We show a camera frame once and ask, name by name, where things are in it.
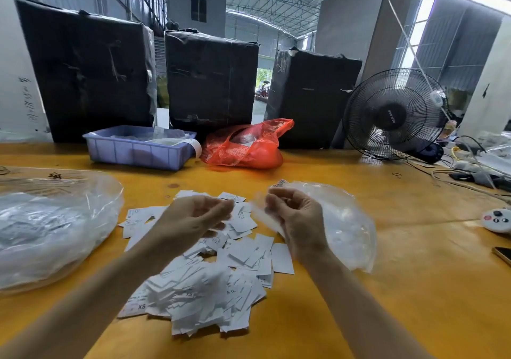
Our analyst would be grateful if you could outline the person's right forearm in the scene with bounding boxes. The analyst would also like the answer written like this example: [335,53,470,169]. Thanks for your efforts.
[303,249,436,359]

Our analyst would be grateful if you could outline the large black wrapped bale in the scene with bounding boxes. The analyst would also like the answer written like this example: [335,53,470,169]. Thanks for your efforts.
[266,48,364,150]
[14,0,158,144]
[164,30,260,142]

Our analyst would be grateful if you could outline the red plastic bag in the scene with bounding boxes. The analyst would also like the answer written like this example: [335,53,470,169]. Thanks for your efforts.
[200,117,295,171]

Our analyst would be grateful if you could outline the clear plastic bag black print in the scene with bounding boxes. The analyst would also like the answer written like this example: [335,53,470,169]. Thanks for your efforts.
[252,181,378,273]

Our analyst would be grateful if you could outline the blue plastic bin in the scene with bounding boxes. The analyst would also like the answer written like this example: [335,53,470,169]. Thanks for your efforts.
[82,125,202,171]

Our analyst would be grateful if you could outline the pile of white labels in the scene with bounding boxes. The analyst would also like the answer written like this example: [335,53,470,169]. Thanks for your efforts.
[118,190,295,337]

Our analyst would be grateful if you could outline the person's right hand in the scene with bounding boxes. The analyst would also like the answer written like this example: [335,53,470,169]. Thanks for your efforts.
[264,187,330,265]

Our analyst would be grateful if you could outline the bundle of cables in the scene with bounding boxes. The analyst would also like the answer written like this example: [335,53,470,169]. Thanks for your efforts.
[407,135,511,204]

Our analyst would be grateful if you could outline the white pillar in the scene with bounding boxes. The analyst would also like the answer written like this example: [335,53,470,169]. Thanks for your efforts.
[0,0,51,139]

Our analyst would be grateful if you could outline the person's left forearm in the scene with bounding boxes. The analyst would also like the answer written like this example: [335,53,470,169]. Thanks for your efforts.
[0,239,172,359]

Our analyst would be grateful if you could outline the person's left hand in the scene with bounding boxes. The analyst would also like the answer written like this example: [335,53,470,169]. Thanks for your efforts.
[150,194,235,258]

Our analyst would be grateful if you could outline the grey cabin with window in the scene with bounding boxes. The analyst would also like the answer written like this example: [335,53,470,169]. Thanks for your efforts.
[167,0,227,38]

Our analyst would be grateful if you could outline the black table fan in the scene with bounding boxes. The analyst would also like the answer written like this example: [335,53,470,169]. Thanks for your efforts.
[342,69,448,163]

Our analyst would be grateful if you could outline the large clear bag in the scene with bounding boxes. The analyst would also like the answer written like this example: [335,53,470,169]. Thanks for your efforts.
[0,168,125,295]

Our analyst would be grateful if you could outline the black smartphone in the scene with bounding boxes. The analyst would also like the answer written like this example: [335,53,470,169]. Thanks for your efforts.
[492,246,511,266]

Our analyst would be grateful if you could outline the white round remote control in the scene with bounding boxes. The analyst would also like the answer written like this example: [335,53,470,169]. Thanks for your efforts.
[482,208,511,234]

